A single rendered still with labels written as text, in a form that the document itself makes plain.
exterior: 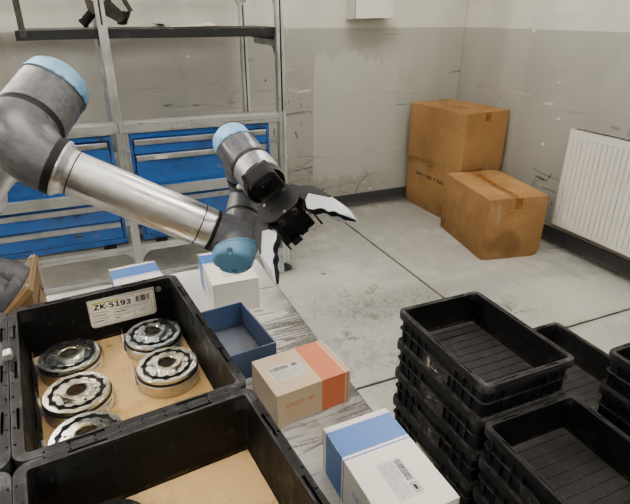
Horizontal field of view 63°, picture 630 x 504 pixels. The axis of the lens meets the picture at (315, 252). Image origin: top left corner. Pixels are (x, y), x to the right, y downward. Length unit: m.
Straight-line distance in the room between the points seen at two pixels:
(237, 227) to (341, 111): 3.10
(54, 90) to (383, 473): 0.81
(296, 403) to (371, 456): 0.22
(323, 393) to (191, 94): 2.82
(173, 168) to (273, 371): 1.89
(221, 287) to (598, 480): 1.04
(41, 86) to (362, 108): 3.25
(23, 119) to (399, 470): 0.78
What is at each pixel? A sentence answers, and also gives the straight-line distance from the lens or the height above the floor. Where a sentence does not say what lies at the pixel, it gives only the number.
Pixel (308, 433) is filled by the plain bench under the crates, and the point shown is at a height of 0.70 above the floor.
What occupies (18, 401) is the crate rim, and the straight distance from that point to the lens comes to 0.83.
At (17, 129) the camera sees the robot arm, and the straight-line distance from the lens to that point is 0.93.
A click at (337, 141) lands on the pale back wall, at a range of 4.00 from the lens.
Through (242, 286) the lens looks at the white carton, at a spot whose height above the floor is 0.77.
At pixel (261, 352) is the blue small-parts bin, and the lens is 1.12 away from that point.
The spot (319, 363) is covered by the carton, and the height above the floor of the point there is 0.78.
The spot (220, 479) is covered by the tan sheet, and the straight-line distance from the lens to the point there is 0.78.
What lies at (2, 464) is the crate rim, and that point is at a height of 0.93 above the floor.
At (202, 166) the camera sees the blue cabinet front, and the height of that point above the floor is 0.68.
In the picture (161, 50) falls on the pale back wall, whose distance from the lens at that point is 3.55.
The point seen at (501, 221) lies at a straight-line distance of 3.35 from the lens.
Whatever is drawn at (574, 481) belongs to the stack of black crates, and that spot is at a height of 0.38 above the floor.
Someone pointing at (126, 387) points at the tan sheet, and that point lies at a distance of 0.96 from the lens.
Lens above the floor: 1.41
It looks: 25 degrees down
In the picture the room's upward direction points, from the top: straight up
